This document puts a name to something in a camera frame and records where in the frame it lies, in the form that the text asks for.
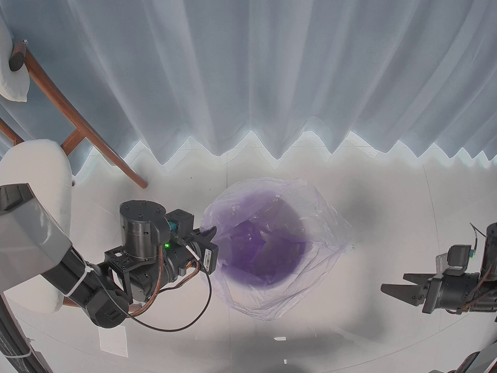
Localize white curtain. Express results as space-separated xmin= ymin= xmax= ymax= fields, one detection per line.
xmin=0 ymin=0 xmax=497 ymax=176

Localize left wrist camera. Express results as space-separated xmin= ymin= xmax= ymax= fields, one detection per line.
xmin=165 ymin=209 xmax=194 ymax=235

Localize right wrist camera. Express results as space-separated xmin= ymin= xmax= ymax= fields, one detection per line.
xmin=435 ymin=245 xmax=477 ymax=276

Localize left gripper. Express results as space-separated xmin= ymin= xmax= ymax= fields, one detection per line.
xmin=163 ymin=226 xmax=220 ymax=285

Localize purple plastic bag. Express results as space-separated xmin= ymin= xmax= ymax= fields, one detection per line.
xmin=201 ymin=176 xmax=355 ymax=322

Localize white trash bin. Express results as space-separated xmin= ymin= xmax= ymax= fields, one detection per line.
xmin=215 ymin=191 xmax=313 ymax=311

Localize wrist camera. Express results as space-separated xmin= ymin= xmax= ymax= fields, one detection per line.
xmin=165 ymin=209 xmax=194 ymax=235
xmin=435 ymin=245 xmax=477 ymax=276

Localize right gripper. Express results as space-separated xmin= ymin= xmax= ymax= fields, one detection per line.
xmin=381 ymin=272 xmax=483 ymax=315

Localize wooden chair with white cushions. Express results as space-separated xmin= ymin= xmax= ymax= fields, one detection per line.
xmin=0 ymin=14 xmax=148 ymax=314

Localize black cable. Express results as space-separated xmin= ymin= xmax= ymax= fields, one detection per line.
xmin=130 ymin=262 xmax=214 ymax=332

